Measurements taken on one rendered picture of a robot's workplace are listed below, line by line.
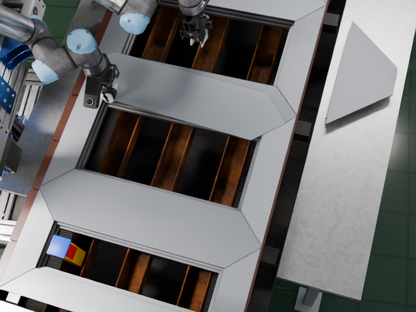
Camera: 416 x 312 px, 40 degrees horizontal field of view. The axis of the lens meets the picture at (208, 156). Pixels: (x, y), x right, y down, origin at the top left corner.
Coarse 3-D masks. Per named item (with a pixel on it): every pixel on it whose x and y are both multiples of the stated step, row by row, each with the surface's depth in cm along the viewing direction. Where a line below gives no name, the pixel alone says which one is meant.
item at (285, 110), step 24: (168, 0) 207; (264, 24) 201; (288, 24) 198; (96, 120) 191; (168, 120) 190; (288, 120) 182; (168, 192) 179; (48, 240) 177; (120, 240) 175; (192, 264) 171; (216, 288) 166
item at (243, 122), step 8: (248, 88) 188; (248, 96) 187; (256, 96) 187; (264, 96) 186; (240, 104) 186; (248, 104) 186; (256, 104) 186; (240, 112) 185; (248, 112) 185; (256, 112) 185; (232, 120) 184; (240, 120) 184; (248, 120) 184; (256, 120) 184; (232, 128) 183; (240, 128) 183; (248, 128) 183; (240, 136) 182; (248, 136) 182
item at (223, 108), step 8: (224, 88) 189; (232, 88) 189; (240, 88) 188; (216, 96) 188; (224, 96) 188; (232, 96) 188; (240, 96) 187; (216, 104) 187; (224, 104) 187; (232, 104) 187; (216, 112) 186; (224, 112) 186; (232, 112) 186; (208, 120) 185; (216, 120) 185; (224, 120) 185; (216, 128) 184; (224, 128) 184
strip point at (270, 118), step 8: (264, 104) 185; (272, 104) 185; (264, 112) 184; (272, 112) 184; (264, 120) 183; (272, 120) 183; (280, 120) 182; (256, 128) 182; (264, 128) 182; (272, 128) 182; (256, 136) 181
